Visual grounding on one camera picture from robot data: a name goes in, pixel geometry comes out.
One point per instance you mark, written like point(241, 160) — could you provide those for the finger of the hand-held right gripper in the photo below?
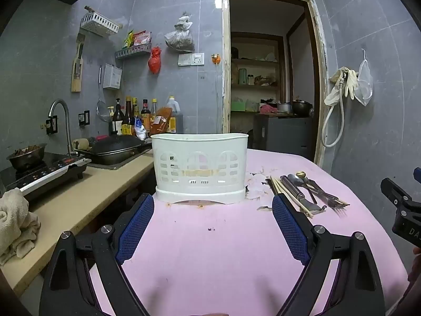
point(394, 192)
point(418, 175)

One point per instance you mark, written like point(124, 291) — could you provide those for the orange seasoning packet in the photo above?
point(161, 121)

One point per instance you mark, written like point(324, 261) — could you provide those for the row of sauce bottles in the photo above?
point(126, 118)

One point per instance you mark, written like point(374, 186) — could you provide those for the loofah scrubber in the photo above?
point(82, 144)

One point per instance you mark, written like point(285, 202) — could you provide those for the white and blue bag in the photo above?
point(140, 130)

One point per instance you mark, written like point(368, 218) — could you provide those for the steel bowl with food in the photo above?
point(26, 161)

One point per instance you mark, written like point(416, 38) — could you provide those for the beige towel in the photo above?
point(16, 223)

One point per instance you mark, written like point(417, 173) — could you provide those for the black induction cooktop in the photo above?
point(49, 171)

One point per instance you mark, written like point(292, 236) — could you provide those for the red snack packet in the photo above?
point(142, 38)

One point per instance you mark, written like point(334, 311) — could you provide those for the cream rubber glove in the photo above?
point(350, 82)
point(332, 96)

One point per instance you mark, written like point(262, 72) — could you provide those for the white plastic utensil holder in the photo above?
point(197, 148)

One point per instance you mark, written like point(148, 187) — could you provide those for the wooden knife rack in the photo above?
point(77, 72)

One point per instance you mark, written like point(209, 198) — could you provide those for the black pot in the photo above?
point(302, 108)

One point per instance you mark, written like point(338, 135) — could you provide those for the steel fork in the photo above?
point(332, 204)
point(338, 201)

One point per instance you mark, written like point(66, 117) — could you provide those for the wooden storage shelf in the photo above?
point(253, 62)

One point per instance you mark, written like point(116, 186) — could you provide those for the red plastic bag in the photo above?
point(154, 62)

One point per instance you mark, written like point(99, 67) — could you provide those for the grey cabinet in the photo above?
point(283, 135)

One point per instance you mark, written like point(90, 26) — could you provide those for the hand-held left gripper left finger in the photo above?
point(138, 227)

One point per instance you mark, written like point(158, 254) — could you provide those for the white wall socket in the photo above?
point(190, 59)

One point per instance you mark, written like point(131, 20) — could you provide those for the white wall plate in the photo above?
point(217, 2)

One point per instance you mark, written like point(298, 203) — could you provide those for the black wok pan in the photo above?
point(111, 146)

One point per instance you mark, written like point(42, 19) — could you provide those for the pink sponge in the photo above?
point(102, 137)

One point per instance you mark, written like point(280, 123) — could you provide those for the metal wall shelf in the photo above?
point(133, 52)

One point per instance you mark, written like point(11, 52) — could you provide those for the white wall basket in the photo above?
point(98, 23)

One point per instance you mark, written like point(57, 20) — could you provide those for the gold spoon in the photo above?
point(300, 173)

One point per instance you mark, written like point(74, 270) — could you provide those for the large steel spoon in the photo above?
point(294, 179)

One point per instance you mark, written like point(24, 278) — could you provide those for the yellow green snack packet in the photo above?
point(128, 41)

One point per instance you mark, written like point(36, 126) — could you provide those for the large oil jug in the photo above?
point(176, 118)

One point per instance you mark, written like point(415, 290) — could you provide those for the clear mesh bag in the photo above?
point(365, 82)

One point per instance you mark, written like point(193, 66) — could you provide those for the door frame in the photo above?
point(225, 72)

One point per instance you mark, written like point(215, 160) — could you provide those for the green thermos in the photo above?
point(242, 76)

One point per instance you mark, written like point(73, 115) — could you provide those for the pink floral table cloth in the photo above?
point(213, 253)

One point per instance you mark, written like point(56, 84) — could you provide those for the clear hanging plastic bag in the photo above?
point(180, 39)

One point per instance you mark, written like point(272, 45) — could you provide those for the orange wall hook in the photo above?
point(215, 58)

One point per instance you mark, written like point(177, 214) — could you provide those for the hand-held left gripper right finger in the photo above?
point(289, 227)

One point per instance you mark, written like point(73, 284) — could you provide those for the steel faucet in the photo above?
point(68, 128)

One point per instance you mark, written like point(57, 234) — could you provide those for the white wall box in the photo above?
point(111, 76)

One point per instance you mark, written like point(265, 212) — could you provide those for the black wall outlet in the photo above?
point(84, 118)
point(52, 125)

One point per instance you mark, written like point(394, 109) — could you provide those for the steel pot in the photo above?
point(284, 108)

